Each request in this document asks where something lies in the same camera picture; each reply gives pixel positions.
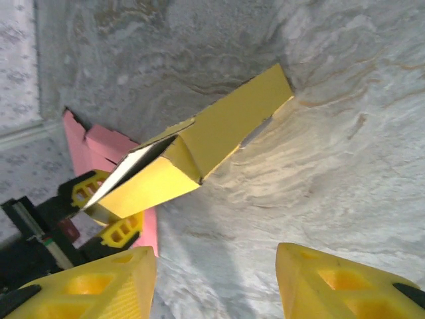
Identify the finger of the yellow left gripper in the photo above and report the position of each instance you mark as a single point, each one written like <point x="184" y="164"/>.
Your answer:
<point x="83" y="189"/>
<point x="119" y="232"/>

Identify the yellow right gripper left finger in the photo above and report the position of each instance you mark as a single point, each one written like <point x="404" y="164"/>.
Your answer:
<point x="99" y="292"/>

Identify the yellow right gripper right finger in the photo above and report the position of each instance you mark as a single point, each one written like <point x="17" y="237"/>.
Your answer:
<point x="332" y="292"/>

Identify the pink paper box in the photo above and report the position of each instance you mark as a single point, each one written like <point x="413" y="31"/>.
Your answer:
<point x="99" y="146"/>

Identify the yellow paper box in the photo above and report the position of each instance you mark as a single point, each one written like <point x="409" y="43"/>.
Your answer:
<point x="225" y="133"/>

